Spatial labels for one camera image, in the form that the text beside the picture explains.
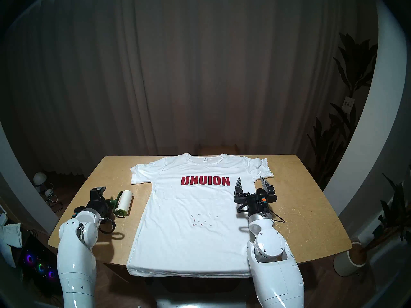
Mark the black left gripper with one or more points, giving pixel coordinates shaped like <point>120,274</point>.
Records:
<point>98,207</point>

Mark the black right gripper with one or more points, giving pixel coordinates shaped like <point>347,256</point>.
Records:
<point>249,203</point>

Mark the white T-shirt red UNUION print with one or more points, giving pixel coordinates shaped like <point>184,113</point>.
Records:
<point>192,195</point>

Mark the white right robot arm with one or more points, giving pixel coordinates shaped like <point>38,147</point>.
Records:
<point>269,246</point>

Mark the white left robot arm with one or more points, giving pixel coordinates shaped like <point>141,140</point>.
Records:
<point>77,262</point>

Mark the brown wooden chair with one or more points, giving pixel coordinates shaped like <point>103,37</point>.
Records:
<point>217,149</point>

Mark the large white mushroom lamp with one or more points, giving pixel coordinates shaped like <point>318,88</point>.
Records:
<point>39,178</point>

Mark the white curved arch pillar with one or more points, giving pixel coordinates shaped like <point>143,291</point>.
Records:
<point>19,188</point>
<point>375,134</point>

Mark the black computer with RGB fans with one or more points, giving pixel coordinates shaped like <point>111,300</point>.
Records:
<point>38,265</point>

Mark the crumpled white cloth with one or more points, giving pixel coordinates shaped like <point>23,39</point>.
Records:
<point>11,236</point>

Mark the plant in white pot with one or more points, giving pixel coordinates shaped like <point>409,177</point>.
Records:
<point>348,262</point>

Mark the white paper plant tag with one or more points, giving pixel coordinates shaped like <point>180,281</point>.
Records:
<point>348,104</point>

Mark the grey white robot torso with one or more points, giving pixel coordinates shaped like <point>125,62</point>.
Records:
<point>167,303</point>

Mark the long beige pleated curtain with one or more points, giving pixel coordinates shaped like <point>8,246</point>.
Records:
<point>192,70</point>

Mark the tall dark leafy plant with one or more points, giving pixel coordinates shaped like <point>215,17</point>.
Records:
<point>353,66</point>

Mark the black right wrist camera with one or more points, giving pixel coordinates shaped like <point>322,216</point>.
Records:
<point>261,195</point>

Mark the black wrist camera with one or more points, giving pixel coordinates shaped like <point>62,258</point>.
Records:
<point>261,195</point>
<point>79,210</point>

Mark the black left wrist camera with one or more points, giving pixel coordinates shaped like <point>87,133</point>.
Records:
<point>79,210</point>

